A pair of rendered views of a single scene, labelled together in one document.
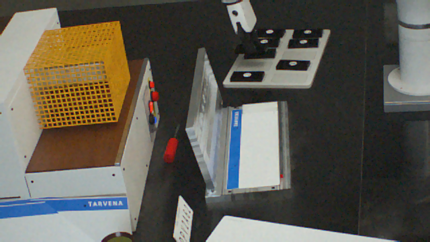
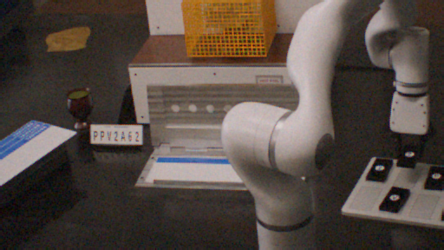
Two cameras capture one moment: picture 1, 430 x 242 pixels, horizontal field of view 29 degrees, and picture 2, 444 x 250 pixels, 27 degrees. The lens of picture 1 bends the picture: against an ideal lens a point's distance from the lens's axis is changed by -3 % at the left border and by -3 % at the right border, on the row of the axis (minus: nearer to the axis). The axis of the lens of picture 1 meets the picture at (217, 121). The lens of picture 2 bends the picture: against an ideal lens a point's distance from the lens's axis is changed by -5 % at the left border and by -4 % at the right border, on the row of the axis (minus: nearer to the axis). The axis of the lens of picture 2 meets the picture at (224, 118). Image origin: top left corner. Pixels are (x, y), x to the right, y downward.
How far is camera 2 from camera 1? 3.17 m
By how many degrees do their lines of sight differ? 84
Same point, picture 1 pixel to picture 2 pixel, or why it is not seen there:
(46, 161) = (158, 40)
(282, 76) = (371, 194)
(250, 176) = (169, 168)
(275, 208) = (123, 185)
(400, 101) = not seen: outside the picture
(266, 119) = not seen: hidden behind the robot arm
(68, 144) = (177, 44)
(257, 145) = (220, 173)
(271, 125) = not seen: hidden behind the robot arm
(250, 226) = (54, 141)
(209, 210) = (146, 155)
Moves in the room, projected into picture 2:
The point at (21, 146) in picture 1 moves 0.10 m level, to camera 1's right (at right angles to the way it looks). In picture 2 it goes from (155, 18) to (150, 30)
